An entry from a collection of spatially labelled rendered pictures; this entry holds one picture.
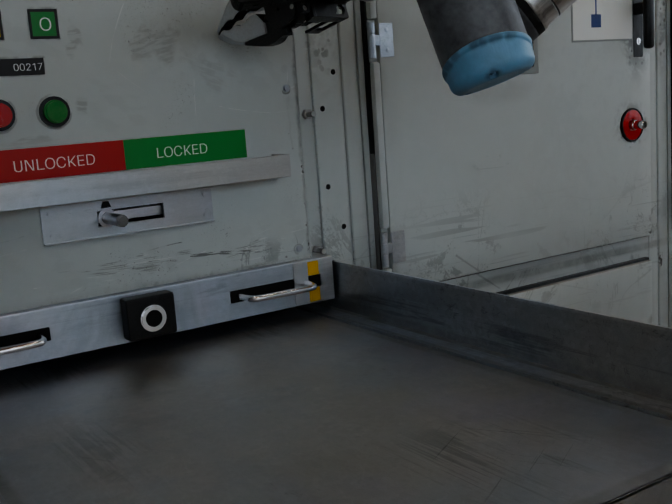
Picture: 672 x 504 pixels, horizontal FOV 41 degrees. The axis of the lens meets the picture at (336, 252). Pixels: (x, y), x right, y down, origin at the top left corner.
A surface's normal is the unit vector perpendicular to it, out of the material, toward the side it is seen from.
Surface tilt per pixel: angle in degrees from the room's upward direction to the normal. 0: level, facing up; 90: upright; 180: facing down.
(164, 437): 0
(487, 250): 90
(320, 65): 90
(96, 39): 90
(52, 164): 90
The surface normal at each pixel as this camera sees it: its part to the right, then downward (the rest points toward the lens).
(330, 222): 0.55, 0.10
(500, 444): -0.07, -0.98
